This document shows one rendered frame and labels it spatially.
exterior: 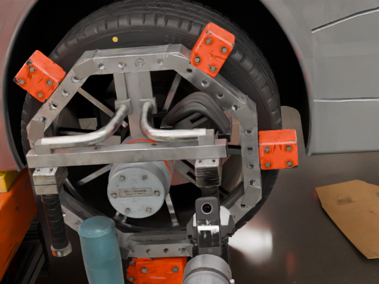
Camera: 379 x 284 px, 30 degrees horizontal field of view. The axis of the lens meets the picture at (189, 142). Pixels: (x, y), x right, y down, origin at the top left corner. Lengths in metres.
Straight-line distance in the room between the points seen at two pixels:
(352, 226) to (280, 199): 0.38
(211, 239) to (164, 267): 0.48
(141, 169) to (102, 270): 0.30
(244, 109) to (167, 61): 0.21
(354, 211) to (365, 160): 0.48
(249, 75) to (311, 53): 0.19
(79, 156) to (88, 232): 0.24
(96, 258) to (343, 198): 1.65
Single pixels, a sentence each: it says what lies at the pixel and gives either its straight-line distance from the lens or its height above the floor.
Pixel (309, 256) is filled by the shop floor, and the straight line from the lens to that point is 2.79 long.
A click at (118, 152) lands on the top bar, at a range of 1.47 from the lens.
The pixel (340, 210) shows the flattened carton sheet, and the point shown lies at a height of 0.01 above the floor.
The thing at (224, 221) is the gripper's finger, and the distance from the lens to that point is 1.45.
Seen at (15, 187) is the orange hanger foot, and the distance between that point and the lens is 2.08.
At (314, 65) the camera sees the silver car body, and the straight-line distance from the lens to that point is 1.78.
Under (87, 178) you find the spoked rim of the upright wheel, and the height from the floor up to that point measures 0.76.
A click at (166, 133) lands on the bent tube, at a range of 1.44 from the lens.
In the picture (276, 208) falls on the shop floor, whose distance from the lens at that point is 3.09.
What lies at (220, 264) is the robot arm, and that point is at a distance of 1.31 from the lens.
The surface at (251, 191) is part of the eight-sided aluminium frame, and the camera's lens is 1.70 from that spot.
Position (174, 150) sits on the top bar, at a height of 0.97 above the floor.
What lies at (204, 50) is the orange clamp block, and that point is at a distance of 1.56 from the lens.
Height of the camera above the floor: 1.60
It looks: 25 degrees down
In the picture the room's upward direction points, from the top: 7 degrees counter-clockwise
